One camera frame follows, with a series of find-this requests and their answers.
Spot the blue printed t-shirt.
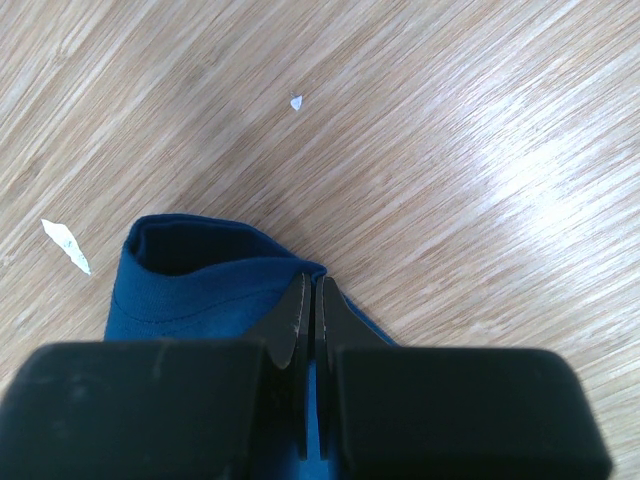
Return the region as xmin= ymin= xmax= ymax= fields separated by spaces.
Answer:
xmin=103 ymin=213 xmax=404 ymax=480

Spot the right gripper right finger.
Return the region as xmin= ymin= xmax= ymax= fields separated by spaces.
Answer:
xmin=315 ymin=277 xmax=613 ymax=479

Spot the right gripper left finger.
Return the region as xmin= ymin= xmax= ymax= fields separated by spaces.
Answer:
xmin=1 ymin=274 xmax=311 ymax=479

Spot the white paper scrap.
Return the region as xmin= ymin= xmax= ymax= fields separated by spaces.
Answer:
xmin=41 ymin=219 xmax=91 ymax=275

